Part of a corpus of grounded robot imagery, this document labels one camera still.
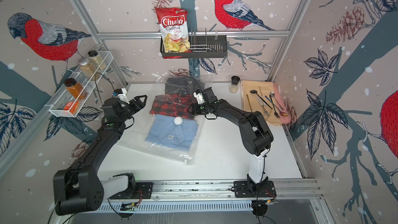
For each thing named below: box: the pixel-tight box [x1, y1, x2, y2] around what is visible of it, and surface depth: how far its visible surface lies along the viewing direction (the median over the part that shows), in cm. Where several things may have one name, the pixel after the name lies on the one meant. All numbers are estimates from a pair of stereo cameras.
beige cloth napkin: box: [240, 79, 281, 126], surface depth 113 cm
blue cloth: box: [144, 114, 199, 151], surface depth 94 cm
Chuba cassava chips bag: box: [154, 7, 192, 59], surface depth 84 cm
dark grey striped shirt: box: [164, 76, 206, 96], surface depth 116 cm
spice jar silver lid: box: [78, 58, 98, 81], surface depth 78 cm
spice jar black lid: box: [87, 49, 107, 71], surface depth 83 cm
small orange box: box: [63, 101, 79, 114], surface depth 68 cm
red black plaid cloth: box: [149, 93, 197, 120], surface depth 106 cm
